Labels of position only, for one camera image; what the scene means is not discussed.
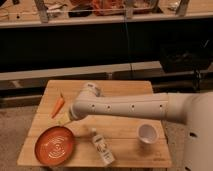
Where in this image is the orange carrot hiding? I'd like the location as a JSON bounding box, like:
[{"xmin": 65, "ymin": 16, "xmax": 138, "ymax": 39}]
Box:
[{"xmin": 51, "ymin": 95, "xmax": 65, "ymax": 118}]

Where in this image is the white plastic bottle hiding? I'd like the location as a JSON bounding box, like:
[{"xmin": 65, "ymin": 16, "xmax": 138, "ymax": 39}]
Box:
[{"xmin": 91, "ymin": 128, "xmax": 115, "ymax": 167}]

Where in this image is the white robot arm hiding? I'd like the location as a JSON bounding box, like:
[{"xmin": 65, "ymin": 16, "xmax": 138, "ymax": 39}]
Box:
[{"xmin": 58, "ymin": 82, "xmax": 213, "ymax": 171}]

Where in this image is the white cup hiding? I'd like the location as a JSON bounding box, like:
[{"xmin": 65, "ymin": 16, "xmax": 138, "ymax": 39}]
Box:
[{"xmin": 137, "ymin": 124, "xmax": 158, "ymax": 144}]

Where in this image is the orange ceramic bowl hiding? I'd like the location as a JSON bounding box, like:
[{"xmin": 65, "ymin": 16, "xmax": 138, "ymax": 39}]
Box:
[{"xmin": 34, "ymin": 126, "xmax": 75, "ymax": 166}]

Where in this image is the orange object on shelf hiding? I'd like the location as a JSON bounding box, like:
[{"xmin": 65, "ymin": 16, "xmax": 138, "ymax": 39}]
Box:
[{"xmin": 92, "ymin": 0, "xmax": 153, "ymax": 16}]

